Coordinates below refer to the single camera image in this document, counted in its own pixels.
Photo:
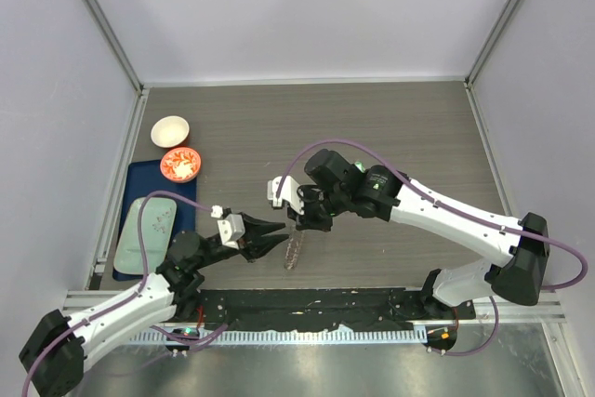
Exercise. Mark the metal disc with keyrings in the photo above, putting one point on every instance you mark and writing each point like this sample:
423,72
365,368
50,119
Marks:
293,250

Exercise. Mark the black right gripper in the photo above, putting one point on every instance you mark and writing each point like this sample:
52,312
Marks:
308,220

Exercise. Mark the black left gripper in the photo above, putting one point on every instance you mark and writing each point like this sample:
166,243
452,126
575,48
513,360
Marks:
256,229

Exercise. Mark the white bowl red outside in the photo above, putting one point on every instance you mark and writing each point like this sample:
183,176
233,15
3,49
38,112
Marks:
170,131

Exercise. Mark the light green rectangular plate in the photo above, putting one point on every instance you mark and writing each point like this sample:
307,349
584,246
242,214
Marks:
156,227

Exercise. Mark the white slotted cable duct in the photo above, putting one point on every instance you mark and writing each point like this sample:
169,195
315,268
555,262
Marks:
342,336

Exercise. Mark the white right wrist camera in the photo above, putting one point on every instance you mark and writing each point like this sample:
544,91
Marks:
285,194

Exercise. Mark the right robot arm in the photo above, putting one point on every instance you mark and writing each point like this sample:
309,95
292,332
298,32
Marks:
514,254

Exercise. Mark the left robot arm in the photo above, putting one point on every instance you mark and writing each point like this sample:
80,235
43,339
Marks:
62,348

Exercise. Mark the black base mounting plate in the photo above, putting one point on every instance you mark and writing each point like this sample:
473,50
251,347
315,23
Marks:
316,310

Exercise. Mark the green key tag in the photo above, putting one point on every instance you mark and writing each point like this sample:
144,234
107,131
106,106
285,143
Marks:
360,166

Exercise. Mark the orange floral patterned bowl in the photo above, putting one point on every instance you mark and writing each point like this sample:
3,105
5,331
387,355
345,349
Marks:
181,164

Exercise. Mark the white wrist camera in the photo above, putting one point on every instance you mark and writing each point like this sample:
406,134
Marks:
231,230
285,194

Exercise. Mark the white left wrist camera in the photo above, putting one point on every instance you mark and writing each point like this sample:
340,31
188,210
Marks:
231,230

